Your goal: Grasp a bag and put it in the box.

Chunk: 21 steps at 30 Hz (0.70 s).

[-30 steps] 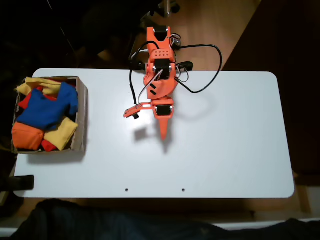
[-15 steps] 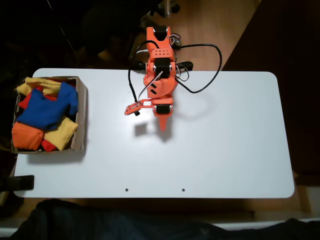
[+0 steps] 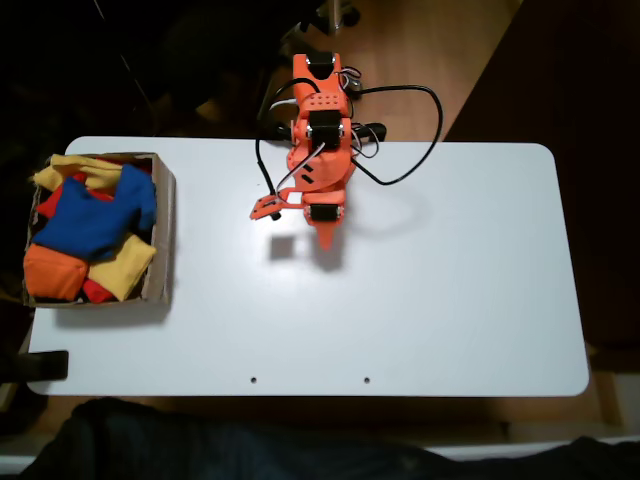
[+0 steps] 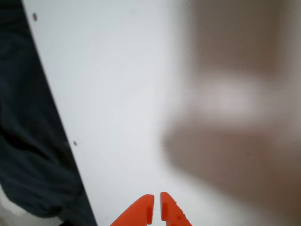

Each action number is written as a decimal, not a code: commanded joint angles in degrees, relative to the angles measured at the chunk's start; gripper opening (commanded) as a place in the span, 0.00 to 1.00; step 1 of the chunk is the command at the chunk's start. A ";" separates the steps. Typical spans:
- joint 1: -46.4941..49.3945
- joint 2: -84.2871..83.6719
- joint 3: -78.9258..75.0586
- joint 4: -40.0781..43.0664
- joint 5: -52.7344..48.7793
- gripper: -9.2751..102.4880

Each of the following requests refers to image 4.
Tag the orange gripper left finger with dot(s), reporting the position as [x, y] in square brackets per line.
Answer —
[138, 212]

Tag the dark blue blanket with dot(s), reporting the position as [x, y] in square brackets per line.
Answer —
[23, 117]

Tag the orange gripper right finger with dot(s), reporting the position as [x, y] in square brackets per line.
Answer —
[171, 212]

